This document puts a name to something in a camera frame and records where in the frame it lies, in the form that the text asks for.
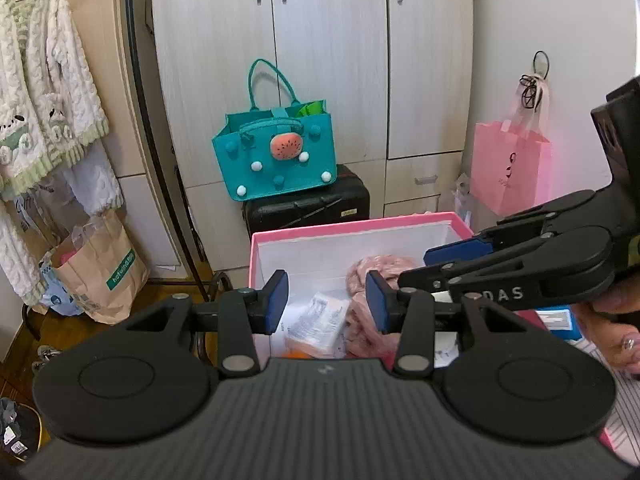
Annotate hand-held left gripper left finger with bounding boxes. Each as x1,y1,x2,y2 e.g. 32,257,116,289
125,270,290,378

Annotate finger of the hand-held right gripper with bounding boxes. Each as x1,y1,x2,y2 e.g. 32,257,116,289
398,226,613,292
424,190,608,267

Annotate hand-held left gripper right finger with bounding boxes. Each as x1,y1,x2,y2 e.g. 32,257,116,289
366,271,531,377

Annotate pink floral fabric plush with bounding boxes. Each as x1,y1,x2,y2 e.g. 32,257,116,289
346,255,428,359

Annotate white labelled snack packet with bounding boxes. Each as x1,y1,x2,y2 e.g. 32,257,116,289
285,292,351,357

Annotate pink cardboard box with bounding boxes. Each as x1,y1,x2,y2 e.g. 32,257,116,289
249,212,476,363

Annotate blue wet wipes pack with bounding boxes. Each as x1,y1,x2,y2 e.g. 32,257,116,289
536,309,585,345

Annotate person's right hand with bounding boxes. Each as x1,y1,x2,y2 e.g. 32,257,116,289
570,290,640,381

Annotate clear plastic bag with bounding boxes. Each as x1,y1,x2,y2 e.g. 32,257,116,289
451,174,476,228

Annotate pink paper bag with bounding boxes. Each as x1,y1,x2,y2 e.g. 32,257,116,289
472,120,552,216

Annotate black suitcase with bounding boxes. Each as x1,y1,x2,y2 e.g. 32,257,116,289
242,165,371,242

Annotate teal felt tote bag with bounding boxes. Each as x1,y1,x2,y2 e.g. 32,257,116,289
211,58,338,203

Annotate brown paper bag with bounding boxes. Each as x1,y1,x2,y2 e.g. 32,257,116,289
50,210,150,325

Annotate black clothes rack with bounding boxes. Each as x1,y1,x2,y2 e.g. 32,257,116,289
122,0,223,303

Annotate blue white plastic bag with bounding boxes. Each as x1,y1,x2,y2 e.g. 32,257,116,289
39,259,85,317

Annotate white wardrobe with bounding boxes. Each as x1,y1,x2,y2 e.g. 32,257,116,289
150,0,475,268

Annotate yellow black container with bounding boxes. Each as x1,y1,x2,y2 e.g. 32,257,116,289
0,397,42,463

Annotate white green knit cardigan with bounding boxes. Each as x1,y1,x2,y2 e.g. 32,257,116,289
0,0,110,198

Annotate wall hook with black cord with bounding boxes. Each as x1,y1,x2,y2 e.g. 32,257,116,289
520,51,552,111

